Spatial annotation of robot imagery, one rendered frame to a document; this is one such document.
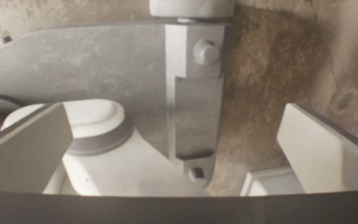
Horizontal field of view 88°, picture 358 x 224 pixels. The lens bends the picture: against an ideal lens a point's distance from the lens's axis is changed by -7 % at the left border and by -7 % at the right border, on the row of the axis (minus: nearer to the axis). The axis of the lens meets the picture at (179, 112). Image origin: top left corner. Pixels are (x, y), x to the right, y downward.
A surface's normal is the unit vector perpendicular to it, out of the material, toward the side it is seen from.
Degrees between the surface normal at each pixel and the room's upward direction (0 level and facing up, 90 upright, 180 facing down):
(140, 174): 90
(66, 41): 0
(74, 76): 0
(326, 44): 0
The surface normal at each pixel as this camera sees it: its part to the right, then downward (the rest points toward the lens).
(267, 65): 0.21, 0.48
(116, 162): 0.00, -0.87
